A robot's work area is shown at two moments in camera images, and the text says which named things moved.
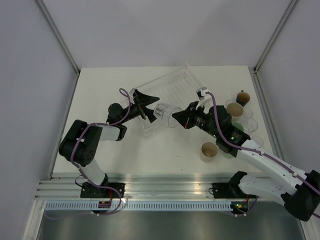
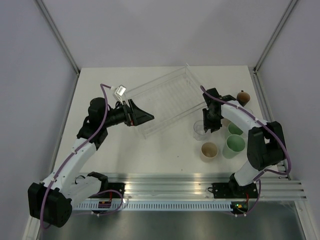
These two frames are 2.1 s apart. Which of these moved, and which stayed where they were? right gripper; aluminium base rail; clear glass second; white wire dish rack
Moved: right gripper
Stayed: aluminium base rail; clear glass second; white wire dish rack
